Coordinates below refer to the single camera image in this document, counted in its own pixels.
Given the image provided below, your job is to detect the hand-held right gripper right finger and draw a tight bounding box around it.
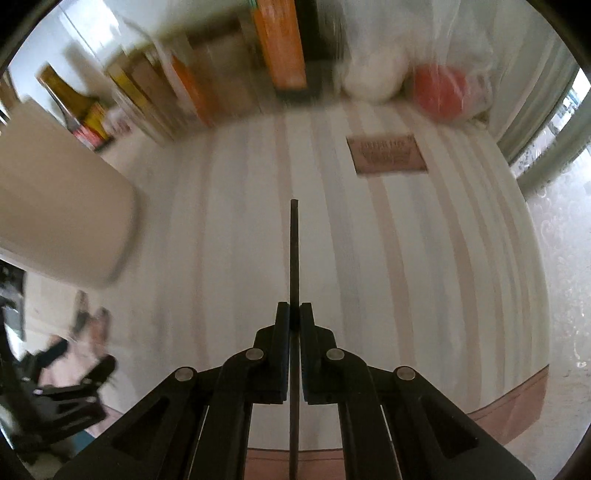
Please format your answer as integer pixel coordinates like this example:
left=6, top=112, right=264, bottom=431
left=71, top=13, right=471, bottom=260
left=300, top=302, right=536, bottom=480

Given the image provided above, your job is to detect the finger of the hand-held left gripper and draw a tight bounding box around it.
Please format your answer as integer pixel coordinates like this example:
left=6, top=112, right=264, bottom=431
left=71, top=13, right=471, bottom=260
left=79, top=355, right=117, bottom=389

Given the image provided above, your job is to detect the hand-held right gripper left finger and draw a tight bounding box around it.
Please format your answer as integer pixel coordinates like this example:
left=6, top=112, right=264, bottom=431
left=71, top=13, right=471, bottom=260
left=53, top=302, right=291, bottom=480

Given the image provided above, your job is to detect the dark chopstick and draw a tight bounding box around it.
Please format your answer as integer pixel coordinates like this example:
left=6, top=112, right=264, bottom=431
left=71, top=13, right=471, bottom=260
left=287, top=199, right=302, bottom=480

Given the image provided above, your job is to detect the cream utensil holder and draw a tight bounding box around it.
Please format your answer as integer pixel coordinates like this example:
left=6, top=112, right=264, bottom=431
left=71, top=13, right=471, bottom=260
left=0, top=99, right=139, bottom=290

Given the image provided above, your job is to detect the black gas stove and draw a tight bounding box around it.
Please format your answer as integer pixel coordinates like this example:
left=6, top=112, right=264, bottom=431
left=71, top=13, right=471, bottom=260
left=0, top=258, right=27, bottom=343

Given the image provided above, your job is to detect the dark glass bottle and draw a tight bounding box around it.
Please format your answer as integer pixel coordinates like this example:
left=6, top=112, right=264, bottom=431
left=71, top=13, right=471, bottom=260
left=37, top=64, right=117, bottom=154

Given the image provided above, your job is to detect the yellow box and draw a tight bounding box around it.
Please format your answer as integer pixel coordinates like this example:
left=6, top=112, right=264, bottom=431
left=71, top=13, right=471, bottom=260
left=105, top=59, right=176, bottom=145

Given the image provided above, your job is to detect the white round object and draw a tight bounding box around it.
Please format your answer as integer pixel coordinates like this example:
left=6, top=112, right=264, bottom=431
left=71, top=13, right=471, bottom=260
left=342, top=41, right=408, bottom=103

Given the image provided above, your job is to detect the soy sauce bottle orange label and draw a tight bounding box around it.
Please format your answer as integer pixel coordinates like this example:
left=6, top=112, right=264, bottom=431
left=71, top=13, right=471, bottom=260
left=250, top=0, right=325, bottom=100

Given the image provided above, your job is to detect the clear plastic bag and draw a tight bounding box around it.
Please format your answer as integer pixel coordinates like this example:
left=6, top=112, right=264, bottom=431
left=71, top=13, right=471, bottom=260
left=332, top=0, right=498, bottom=126

